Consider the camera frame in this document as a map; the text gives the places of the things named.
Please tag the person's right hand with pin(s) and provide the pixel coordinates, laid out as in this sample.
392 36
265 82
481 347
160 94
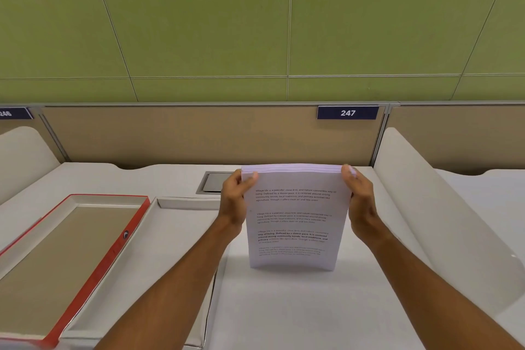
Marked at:
361 202

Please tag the person's left hand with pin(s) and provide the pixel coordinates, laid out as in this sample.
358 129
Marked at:
233 206

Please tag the person's right thumb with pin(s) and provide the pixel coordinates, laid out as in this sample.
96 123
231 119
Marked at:
347 180

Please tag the person's left thumb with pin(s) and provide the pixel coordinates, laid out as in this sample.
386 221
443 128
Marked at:
249 182

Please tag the stack of printed paper sheets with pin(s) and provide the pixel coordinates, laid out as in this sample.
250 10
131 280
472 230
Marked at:
293 222

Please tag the person's right forearm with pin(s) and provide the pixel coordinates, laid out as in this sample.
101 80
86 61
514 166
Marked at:
426 292

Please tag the person's left forearm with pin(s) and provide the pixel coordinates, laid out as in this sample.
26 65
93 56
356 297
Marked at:
176 280

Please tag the dark blue number sign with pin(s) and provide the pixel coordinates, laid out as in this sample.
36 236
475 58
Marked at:
348 112
12 113

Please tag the white curved desk divider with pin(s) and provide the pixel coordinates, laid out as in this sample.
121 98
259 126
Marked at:
24 157
443 218

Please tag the white cardboard box base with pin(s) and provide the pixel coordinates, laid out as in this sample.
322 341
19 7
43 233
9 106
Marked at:
139 280

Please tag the red-edged cardboard box lid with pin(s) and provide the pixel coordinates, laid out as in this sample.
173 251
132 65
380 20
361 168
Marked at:
65 255

